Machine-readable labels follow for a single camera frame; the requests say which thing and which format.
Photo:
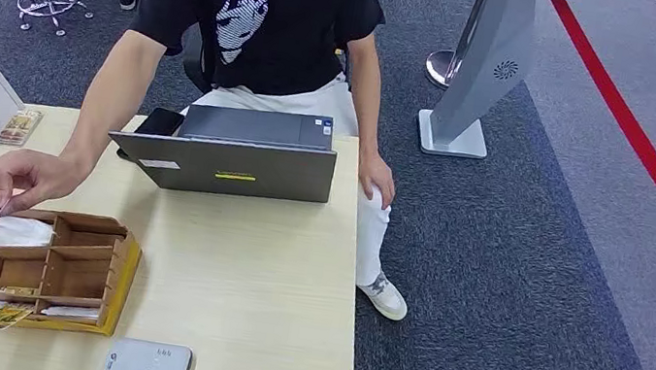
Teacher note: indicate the person's left hand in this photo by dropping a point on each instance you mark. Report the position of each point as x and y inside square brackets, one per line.
[376, 174]

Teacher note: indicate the person's right hand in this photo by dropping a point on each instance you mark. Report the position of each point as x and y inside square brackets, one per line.
[23, 177]

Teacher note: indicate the person's left forearm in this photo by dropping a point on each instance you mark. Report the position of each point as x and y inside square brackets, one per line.
[364, 98]

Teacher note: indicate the person's right forearm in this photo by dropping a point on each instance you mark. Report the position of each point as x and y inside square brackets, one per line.
[105, 111]

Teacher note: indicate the yellow printed card stack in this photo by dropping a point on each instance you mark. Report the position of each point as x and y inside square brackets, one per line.
[19, 127]

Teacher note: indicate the white card stack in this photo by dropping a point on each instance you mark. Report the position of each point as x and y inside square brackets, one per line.
[19, 231]

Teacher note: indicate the wooden card organizer box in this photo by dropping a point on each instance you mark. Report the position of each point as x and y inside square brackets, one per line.
[87, 274]

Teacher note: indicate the grey card reader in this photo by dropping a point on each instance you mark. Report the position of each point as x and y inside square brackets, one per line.
[141, 367]

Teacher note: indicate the white cards in slot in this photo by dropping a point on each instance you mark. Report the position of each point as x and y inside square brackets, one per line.
[71, 312]

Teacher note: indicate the grey laptop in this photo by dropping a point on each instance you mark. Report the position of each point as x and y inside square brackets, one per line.
[239, 167]

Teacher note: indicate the black phone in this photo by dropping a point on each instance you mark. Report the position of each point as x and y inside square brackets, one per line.
[160, 121]

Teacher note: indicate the grey kiosk stand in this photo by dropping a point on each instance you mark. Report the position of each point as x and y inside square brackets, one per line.
[483, 57]

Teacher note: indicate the chrome stanchion post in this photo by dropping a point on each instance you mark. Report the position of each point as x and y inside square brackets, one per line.
[439, 68]

